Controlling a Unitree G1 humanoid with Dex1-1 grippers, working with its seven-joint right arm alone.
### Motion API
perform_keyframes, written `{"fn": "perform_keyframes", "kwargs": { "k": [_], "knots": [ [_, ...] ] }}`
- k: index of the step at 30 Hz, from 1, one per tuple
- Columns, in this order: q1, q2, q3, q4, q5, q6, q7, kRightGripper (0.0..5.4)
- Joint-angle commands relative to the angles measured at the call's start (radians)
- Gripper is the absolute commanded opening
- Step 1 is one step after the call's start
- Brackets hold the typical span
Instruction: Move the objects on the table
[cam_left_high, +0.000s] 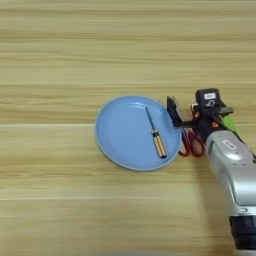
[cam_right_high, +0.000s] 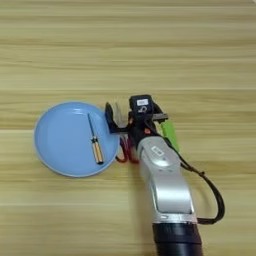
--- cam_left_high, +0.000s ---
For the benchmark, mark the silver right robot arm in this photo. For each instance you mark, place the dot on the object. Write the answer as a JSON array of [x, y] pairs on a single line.
[[233, 166]]

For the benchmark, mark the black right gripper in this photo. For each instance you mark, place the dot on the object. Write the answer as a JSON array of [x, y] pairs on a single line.
[[205, 125]]

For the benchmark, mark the round blue plate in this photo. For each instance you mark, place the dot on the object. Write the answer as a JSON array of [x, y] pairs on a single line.
[[123, 133]]

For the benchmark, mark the green rectangular block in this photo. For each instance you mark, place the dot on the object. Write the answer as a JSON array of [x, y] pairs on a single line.
[[228, 122]]

